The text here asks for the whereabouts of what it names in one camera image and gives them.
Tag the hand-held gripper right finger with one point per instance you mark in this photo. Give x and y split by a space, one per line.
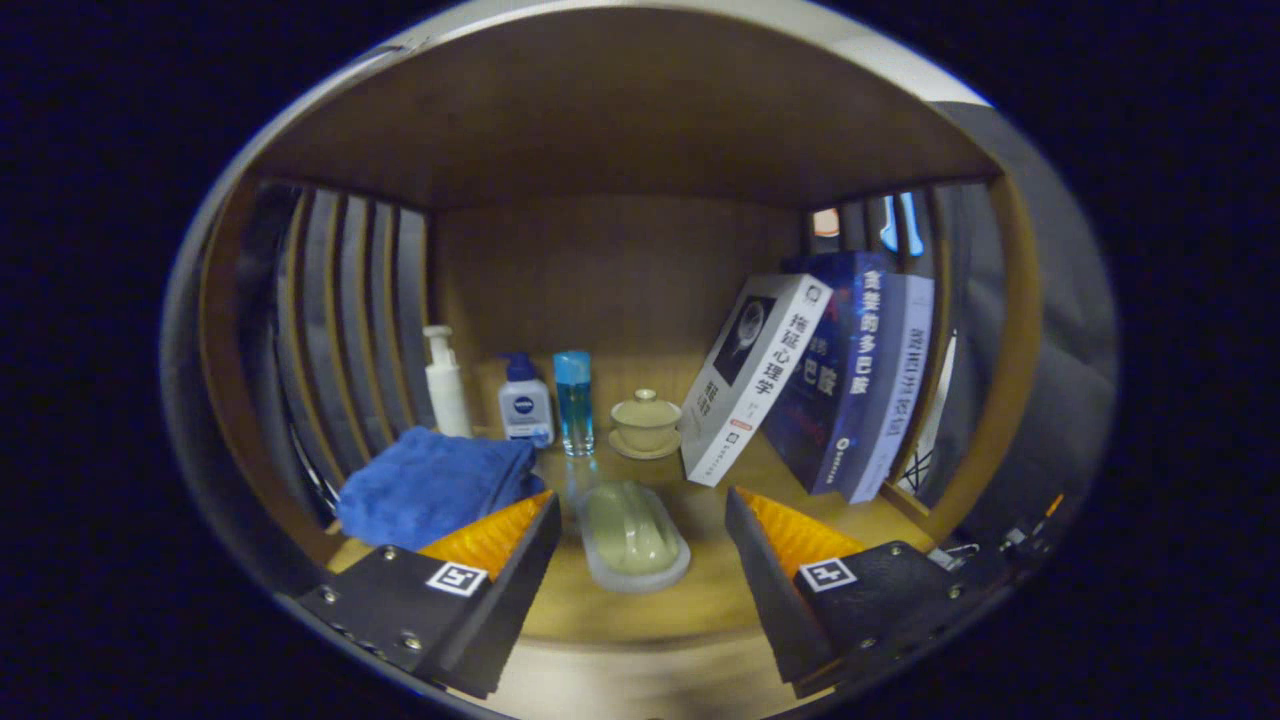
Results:
770 590

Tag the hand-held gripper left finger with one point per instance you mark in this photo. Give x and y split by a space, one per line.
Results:
515 590

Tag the wooden countertop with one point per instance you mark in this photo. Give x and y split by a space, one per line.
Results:
640 615

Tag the wooden cabinet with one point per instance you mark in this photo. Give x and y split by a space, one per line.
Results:
600 100

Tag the blue rolled towel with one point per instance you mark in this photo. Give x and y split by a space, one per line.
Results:
430 490

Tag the white bottle with blue cap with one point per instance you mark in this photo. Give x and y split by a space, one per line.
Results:
526 410

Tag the clear blue bottle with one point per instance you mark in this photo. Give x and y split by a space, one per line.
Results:
575 405

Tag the dark blue book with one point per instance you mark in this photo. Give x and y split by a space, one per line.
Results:
830 400

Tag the white book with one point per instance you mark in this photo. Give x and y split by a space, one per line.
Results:
750 390

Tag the beige lidded teacup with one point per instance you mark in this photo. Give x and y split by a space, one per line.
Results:
646 425

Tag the white pump bottle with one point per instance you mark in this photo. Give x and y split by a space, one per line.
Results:
447 395

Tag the pale grey book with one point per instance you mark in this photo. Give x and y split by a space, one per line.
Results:
900 400

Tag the black tool with orange tip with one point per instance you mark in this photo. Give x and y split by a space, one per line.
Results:
1035 525

